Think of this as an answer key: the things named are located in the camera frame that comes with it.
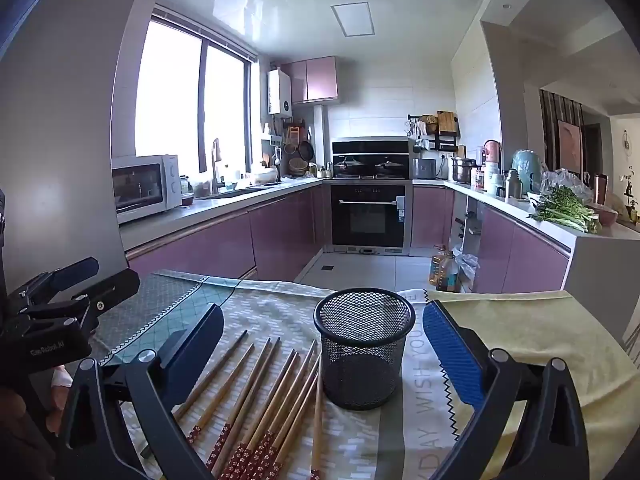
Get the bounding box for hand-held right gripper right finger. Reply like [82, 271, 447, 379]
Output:
[422, 300, 591, 480]

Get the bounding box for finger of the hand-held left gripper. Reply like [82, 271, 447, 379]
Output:
[7, 257, 100, 306]
[20, 269, 141, 336]

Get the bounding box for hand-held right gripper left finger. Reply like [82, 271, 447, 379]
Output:
[60, 303, 226, 480]

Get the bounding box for black mesh holder cup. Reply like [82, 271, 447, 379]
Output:
[313, 287, 416, 411]

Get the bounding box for bunch of wooden chopsticks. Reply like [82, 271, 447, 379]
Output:
[172, 329, 326, 480]

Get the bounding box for person's left hand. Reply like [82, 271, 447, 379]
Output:
[0, 366, 76, 466]

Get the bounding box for patterned green beige tablecloth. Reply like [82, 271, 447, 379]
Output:
[90, 269, 473, 480]

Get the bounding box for cooking oil bottle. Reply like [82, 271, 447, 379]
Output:
[437, 250, 461, 293]
[429, 245, 451, 288]

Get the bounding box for yellow tablecloth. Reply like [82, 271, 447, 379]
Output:
[425, 287, 638, 480]

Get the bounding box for white plastic bag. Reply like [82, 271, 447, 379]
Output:
[455, 252, 481, 286]

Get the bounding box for white microwave oven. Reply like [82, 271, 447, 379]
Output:
[111, 154, 183, 224]

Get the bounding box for pink base cabinets open shelf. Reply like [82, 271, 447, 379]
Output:
[412, 185, 571, 295]

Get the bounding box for white kitchen countertop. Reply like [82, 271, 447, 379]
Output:
[119, 176, 640, 253]

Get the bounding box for pink base cabinets long run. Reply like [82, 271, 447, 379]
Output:
[125, 182, 332, 281]

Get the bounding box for black built-in oven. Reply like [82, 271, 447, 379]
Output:
[330, 182, 412, 256]

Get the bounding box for steel sink faucet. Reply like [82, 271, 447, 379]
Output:
[210, 137, 223, 196]

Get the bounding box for steel stock pot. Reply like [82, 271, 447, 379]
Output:
[451, 156, 476, 183]

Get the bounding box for green leafy vegetables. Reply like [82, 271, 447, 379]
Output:
[527, 185, 603, 235]

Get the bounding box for kitchen window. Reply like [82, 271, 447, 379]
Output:
[135, 7, 258, 176]

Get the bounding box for teal kitchen appliance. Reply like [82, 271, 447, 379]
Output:
[511, 149, 546, 186]

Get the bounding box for pink bowl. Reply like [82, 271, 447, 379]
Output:
[592, 205, 621, 227]

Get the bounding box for clear plastic bag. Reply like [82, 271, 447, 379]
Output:
[540, 167, 596, 206]

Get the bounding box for black range hood stove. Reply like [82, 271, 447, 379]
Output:
[331, 137, 416, 180]

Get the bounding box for wooden board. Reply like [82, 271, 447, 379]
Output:
[557, 120, 583, 176]

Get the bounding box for white water heater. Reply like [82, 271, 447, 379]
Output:
[267, 69, 293, 116]

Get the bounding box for square ceiling light panel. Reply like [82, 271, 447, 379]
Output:
[330, 2, 376, 38]

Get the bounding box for black wall rack with boards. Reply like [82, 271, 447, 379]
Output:
[407, 110, 462, 153]

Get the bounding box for pink wall cabinet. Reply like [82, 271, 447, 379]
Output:
[280, 56, 339, 106]

